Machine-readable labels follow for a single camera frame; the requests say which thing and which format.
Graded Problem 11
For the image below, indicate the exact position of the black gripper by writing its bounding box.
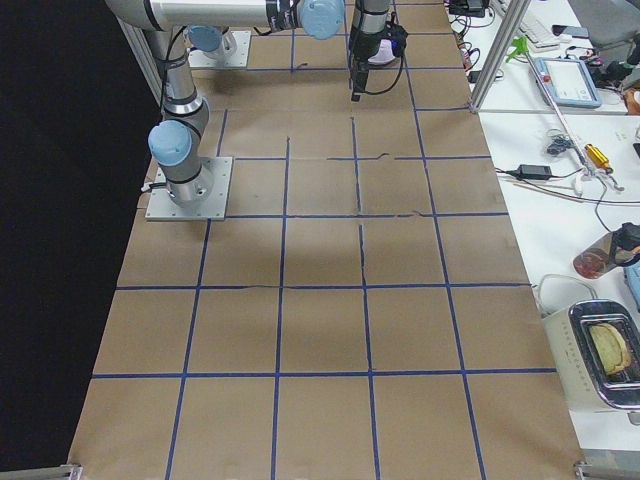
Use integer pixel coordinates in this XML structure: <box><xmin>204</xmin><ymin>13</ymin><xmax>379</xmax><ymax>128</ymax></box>
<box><xmin>348</xmin><ymin>0</ymin><xmax>408</xmax><ymax>102</ymax></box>

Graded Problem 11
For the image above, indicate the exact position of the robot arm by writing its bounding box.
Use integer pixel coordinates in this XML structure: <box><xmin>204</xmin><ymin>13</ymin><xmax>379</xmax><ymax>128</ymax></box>
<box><xmin>187</xmin><ymin>25</ymin><xmax>237</xmax><ymax>61</ymax></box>
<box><xmin>107</xmin><ymin>1</ymin><xmax>345</xmax><ymax>207</ymax></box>

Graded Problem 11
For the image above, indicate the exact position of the green reacher grabber head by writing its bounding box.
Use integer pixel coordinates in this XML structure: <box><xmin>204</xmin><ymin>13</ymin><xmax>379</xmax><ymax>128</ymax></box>
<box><xmin>505</xmin><ymin>36</ymin><xmax>529</xmax><ymax>63</ymax></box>

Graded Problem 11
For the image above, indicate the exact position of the wooden chopstick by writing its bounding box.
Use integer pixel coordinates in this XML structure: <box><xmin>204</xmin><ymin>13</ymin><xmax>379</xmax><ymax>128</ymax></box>
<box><xmin>512</xmin><ymin>182</ymin><xmax>601</xmax><ymax>204</ymax></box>

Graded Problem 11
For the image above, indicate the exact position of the black power adapter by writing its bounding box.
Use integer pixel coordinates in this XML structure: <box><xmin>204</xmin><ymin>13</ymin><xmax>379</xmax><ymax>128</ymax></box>
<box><xmin>516</xmin><ymin>164</ymin><xmax>553</xmax><ymax>180</ymax></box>

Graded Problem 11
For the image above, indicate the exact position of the white keyboard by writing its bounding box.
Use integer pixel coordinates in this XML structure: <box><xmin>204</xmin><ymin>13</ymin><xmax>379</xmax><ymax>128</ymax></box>
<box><xmin>489</xmin><ymin>0</ymin><xmax>560</xmax><ymax>52</ymax></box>

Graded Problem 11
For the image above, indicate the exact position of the blue teach pendant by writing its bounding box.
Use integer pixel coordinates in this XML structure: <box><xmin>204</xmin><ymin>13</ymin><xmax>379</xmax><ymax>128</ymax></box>
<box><xmin>533</xmin><ymin>57</ymin><xmax>602</xmax><ymax>109</ymax></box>

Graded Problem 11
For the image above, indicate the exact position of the long metal reacher stick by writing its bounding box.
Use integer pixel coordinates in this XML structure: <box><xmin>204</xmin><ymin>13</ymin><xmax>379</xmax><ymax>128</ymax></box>
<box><xmin>523</xmin><ymin>51</ymin><xmax>596</xmax><ymax>177</ymax></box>

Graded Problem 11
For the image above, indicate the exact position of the yellow tool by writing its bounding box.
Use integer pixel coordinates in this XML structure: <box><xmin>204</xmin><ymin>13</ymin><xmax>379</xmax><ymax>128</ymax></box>
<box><xmin>585</xmin><ymin>144</ymin><xmax>613</xmax><ymax>174</ymax></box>

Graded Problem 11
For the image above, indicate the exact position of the cream toaster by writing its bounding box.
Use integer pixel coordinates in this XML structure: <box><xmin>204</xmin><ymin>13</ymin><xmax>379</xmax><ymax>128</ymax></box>
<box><xmin>543</xmin><ymin>299</ymin><xmax>639</xmax><ymax>415</ymax></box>

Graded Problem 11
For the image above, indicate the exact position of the bread slice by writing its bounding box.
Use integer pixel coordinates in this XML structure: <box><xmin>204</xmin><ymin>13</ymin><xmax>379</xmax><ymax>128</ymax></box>
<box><xmin>589</xmin><ymin>323</ymin><xmax>632</xmax><ymax>375</ymax></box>

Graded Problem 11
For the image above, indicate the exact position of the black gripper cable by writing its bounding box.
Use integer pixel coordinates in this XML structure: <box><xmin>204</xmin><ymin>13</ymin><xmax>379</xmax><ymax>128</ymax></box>
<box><xmin>362</xmin><ymin>14</ymin><xmax>407</xmax><ymax>95</ymax></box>

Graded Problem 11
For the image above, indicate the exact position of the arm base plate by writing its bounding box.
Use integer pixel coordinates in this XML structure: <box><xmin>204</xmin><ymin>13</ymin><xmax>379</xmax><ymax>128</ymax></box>
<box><xmin>145</xmin><ymin>157</ymin><xmax>234</xmax><ymax>221</ymax></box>
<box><xmin>187</xmin><ymin>26</ymin><xmax>251</xmax><ymax>70</ymax></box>

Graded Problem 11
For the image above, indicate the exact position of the aluminium frame post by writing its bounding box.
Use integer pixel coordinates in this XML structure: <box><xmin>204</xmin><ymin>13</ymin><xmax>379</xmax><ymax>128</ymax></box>
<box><xmin>469</xmin><ymin>0</ymin><xmax>530</xmax><ymax>113</ymax></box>

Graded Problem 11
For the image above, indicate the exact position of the right frame corner bracket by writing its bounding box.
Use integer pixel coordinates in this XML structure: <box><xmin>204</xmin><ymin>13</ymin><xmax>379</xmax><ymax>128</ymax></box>
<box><xmin>574</xmin><ymin>462</ymin><xmax>640</xmax><ymax>480</ymax></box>

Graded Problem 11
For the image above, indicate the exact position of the frame corner bracket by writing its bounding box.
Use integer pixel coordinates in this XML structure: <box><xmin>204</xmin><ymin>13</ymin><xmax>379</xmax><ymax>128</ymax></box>
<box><xmin>574</xmin><ymin>462</ymin><xmax>640</xmax><ymax>480</ymax></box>
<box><xmin>0</xmin><ymin>464</ymin><xmax>83</xmax><ymax>480</ymax></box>

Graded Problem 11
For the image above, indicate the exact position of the left frame corner bracket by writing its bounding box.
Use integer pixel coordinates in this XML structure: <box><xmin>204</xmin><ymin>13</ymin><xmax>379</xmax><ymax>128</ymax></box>
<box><xmin>0</xmin><ymin>464</ymin><xmax>83</xmax><ymax>480</ymax></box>

